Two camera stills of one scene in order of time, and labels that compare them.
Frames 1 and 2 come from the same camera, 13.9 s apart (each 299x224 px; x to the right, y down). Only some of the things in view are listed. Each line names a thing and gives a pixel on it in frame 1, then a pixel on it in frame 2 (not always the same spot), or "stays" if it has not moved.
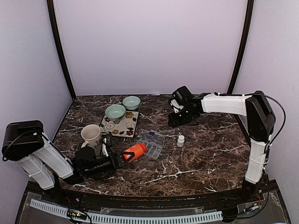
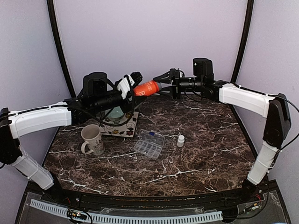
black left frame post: [51, 11] stays
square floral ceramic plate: [125, 128] stays
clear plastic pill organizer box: [154, 143] stays
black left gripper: [117, 161] → [130, 103]
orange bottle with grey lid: [138, 150] → [147, 88]
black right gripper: [175, 121] → [174, 90]
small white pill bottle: [181, 141] stays
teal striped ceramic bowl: [115, 112] stays
